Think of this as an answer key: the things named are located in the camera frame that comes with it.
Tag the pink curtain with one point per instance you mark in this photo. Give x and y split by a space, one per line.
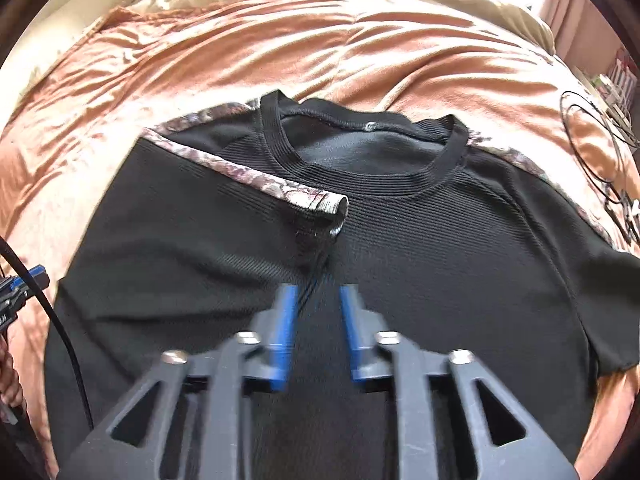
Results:
570 15

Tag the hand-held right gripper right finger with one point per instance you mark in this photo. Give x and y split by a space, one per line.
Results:
352 330

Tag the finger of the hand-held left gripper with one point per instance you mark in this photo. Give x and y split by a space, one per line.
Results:
36 278

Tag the person's left hand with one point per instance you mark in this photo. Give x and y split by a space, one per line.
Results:
10 375

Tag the black knit t-shirt patterned trim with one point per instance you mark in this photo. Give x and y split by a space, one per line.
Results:
450 260

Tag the white bedside cabinet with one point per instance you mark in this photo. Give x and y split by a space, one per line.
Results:
622 72

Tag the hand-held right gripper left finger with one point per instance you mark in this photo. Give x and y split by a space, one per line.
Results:
285 330

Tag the orange fleece blanket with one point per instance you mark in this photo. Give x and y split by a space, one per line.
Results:
250 60

